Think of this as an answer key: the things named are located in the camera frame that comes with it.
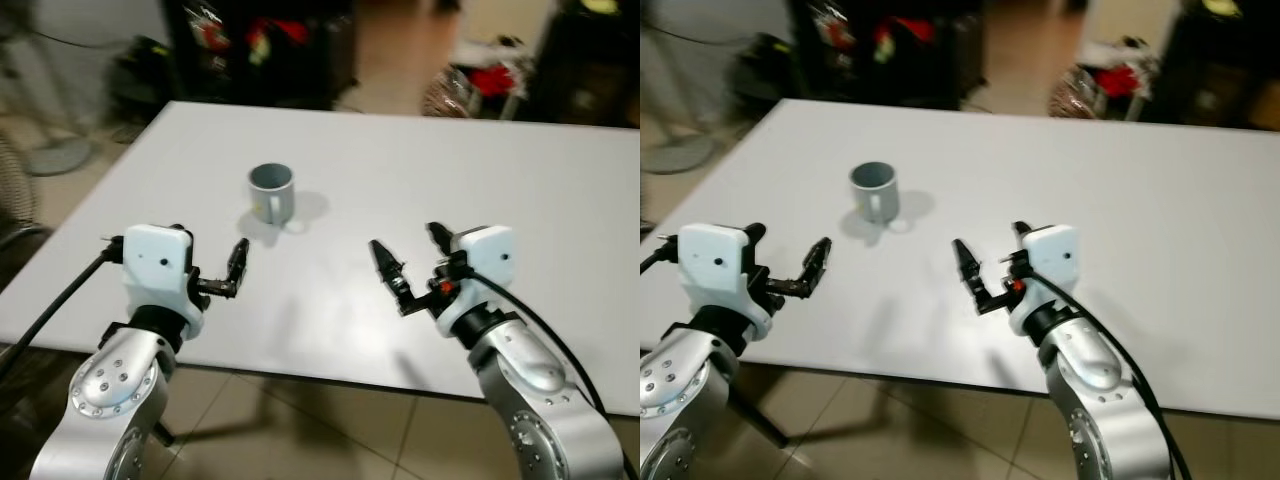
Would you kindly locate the grey ceramic mug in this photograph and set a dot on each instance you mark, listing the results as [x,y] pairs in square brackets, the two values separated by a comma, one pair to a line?
[271,192]
[874,192]

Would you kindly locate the black cabinet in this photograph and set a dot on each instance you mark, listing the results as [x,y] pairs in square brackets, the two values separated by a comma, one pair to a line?
[940,75]
[220,85]

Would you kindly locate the red cloth on chair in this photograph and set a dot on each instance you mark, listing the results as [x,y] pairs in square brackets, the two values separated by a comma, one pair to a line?
[1120,80]
[495,80]

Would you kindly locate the white floor fan stand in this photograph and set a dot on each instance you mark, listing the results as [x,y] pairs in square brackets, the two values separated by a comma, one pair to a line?
[680,155]
[60,157]

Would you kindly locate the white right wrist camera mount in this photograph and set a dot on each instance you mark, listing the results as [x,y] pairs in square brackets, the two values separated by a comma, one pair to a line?
[1055,258]
[490,262]

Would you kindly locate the red white hanging packet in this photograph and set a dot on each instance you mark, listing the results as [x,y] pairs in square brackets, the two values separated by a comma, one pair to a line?
[212,28]
[833,30]

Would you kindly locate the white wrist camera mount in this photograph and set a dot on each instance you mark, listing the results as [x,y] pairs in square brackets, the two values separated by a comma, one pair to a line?
[1055,258]
[715,260]
[155,265]
[490,262]

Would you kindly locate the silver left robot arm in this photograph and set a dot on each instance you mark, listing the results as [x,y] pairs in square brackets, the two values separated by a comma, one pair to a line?
[680,380]
[110,390]

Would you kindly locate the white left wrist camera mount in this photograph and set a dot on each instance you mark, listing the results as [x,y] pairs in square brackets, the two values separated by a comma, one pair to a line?
[155,265]
[715,260]

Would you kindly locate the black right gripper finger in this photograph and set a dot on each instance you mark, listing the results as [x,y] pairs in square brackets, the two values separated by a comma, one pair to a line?
[972,268]
[440,240]
[1022,231]
[390,268]

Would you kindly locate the black fan grille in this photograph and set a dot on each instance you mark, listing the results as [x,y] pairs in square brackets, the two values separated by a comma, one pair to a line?
[15,190]

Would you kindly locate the red cloth in cabinet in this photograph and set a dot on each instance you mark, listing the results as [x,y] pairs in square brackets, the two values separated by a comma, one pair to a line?
[905,30]
[280,30]

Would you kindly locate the patterned bag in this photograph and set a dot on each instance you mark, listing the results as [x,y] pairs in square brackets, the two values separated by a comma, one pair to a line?
[445,97]
[1070,97]

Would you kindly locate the dark shelf unit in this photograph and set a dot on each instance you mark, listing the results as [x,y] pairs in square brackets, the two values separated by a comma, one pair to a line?
[1220,60]
[585,60]

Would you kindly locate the black table leg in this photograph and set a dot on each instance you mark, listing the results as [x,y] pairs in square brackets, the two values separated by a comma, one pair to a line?
[760,420]
[165,433]

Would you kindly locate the white chair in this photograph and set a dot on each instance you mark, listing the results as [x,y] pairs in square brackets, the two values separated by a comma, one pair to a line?
[500,50]
[1120,50]

